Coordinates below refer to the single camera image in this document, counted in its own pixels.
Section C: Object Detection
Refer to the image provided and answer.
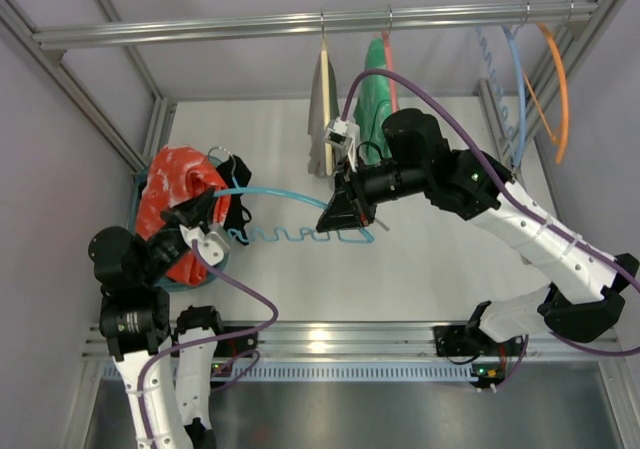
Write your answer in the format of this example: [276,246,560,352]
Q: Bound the aluminium hanging rail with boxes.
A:
[32,0,598,50]

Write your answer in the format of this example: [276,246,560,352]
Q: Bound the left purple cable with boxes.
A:
[135,246,280,449]

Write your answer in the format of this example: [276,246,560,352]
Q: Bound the right aluminium frame post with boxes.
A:
[474,0,640,265]

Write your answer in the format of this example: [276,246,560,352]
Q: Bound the light blue spiral hanger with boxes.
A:
[471,24,516,140]

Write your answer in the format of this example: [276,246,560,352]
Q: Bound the green patterned trousers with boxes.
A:
[354,36,393,165]

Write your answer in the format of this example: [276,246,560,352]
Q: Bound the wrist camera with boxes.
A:
[324,118,361,171]
[179,223,231,266]

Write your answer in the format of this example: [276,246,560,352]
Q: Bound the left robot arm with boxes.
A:
[88,189,222,448]

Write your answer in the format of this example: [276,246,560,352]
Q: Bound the beige wooden hanger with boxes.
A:
[320,12,333,177]

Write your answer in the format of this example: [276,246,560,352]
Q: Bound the teal blue hanger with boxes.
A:
[207,146,375,245]

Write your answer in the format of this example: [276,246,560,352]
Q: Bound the red white patterned trousers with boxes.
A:
[135,146,232,287]

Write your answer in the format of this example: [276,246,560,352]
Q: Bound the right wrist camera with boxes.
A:
[324,118,361,171]

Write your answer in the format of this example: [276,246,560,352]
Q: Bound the left aluminium frame post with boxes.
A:
[1,0,172,172]

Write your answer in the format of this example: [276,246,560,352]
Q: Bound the purple cable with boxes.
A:
[135,246,280,449]
[343,68,640,358]

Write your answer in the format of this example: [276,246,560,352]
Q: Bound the brown grey trousers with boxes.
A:
[307,52,364,193]

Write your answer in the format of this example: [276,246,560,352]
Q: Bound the aluminium frame post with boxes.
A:
[1,0,172,172]
[474,0,640,265]

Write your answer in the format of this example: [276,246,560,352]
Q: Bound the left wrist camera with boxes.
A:
[179,223,231,266]

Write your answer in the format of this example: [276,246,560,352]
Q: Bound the orange hanger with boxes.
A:
[523,23,570,165]

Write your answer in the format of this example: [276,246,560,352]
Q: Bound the pink hanger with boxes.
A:
[381,7,399,113]

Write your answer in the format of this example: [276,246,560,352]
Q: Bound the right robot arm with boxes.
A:
[315,109,639,354]

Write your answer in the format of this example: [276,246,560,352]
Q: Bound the black clothes pile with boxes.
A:
[216,155,252,246]

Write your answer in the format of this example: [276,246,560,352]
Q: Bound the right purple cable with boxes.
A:
[343,68,640,358]

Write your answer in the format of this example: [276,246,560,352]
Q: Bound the teal laundry basket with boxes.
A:
[127,164,214,292]

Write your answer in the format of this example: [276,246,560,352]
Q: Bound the light blue cable duct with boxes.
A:
[99,359,506,385]

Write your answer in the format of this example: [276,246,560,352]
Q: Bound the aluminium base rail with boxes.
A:
[81,321,621,362]

